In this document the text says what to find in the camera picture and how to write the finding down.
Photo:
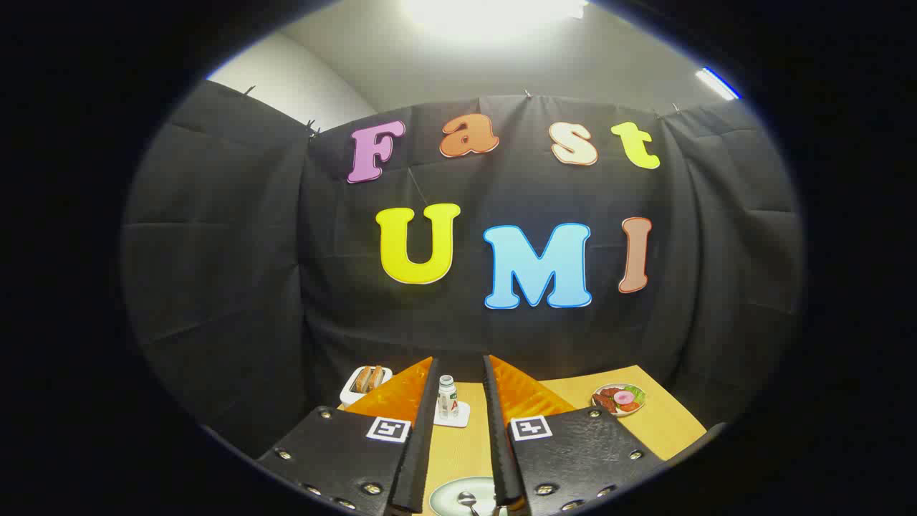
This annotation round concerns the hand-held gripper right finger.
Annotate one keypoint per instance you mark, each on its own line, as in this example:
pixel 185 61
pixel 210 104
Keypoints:
pixel 496 437

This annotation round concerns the brown toast slice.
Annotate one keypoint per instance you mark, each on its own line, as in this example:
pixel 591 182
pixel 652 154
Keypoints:
pixel 377 376
pixel 363 378

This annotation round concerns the white square coaster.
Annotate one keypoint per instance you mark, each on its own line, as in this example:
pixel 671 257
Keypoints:
pixel 461 416

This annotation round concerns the green round plate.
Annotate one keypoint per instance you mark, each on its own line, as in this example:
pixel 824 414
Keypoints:
pixel 445 498

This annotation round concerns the white drink bottle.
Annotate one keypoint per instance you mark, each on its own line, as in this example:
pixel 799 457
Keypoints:
pixel 447 398

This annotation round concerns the ceiling light strip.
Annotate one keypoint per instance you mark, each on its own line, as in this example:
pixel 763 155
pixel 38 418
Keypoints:
pixel 716 82

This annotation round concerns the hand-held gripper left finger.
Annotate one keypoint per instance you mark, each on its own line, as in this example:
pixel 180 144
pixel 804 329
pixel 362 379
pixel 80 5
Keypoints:
pixel 421 437

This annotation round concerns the white toaster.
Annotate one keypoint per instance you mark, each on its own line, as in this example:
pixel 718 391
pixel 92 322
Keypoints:
pixel 349 394

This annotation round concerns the plate of toy food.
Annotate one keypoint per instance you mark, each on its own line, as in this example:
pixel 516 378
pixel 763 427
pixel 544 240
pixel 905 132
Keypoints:
pixel 620 398

